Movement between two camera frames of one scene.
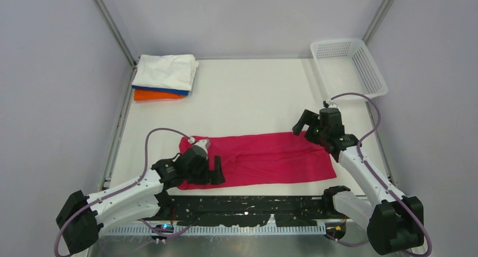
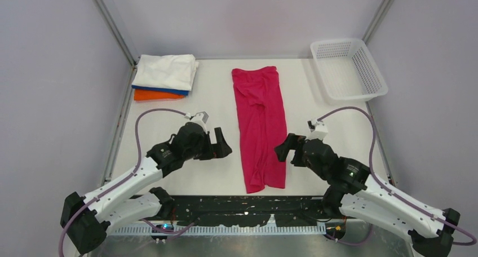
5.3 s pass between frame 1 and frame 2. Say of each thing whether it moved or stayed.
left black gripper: moved
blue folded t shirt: stayed
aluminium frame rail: stayed
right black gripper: moved
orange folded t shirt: stayed
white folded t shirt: stayed
